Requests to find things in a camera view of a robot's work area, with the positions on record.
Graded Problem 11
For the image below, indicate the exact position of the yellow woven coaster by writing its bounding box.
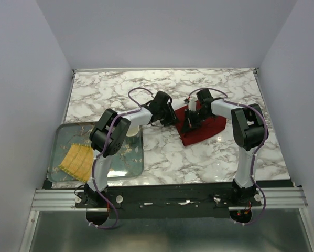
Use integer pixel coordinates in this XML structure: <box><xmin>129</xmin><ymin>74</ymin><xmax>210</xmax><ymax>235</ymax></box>
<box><xmin>59</xmin><ymin>143</ymin><xmax>93</xmax><ymax>182</ymax></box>

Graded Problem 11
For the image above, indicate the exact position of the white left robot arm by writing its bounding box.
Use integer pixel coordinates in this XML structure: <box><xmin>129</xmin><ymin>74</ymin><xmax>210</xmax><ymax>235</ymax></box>
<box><xmin>84</xmin><ymin>91</ymin><xmax>178</xmax><ymax>207</ymax></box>

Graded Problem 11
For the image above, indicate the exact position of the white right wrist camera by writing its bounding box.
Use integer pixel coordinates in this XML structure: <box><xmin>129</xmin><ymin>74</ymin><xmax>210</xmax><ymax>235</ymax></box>
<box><xmin>184</xmin><ymin>98</ymin><xmax>197</xmax><ymax>111</ymax></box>

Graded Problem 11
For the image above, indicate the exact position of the white cup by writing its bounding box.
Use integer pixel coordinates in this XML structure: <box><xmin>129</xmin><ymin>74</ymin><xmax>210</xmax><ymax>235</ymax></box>
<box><xmin>125</xmin><ymin>126</ymin><xmax>140</xmax><ymax>145</ymax></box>

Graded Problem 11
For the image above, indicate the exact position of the floral metal tray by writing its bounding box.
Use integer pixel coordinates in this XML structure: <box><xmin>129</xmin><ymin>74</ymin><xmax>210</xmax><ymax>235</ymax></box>
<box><xmin>47</xmin><ymin>122</ymin><xmax>144</xmax><ymax>183</ymax></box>

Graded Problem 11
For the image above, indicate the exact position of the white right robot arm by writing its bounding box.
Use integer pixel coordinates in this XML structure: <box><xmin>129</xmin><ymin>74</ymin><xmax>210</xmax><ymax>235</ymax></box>
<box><xmin>181</xmin><ymin>88</ymin><xmax>268</xmax><ymax>206</ymax></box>

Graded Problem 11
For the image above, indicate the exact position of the aluminium frame rail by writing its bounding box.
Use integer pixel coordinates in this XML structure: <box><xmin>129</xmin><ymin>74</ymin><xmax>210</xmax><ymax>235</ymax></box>
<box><xmin>31</xmin><ymin>187</ymin><xmax>308</xmax><ymax>212</ymax></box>

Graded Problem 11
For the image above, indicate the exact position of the red cloth napkin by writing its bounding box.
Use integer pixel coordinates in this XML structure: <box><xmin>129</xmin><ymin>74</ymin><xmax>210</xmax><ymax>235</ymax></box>
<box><xmin>175</xmin><ymin>105</ymin><xmax>226</xmax><ymax>146</ymax></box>

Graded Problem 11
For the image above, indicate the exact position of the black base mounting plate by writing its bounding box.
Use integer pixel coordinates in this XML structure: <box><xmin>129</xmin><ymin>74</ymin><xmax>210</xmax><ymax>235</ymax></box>
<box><xmin>64</xmin><ymin>182</ymin><xmax>262</xmax><ymax>229</ymax></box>

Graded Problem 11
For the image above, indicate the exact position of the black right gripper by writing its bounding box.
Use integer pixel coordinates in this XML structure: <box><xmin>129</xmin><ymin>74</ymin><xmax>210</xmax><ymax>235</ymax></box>
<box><xmin>180</xmin><ymin>108</ymin><xmax>212</xmax><ymax>134</ymax></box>

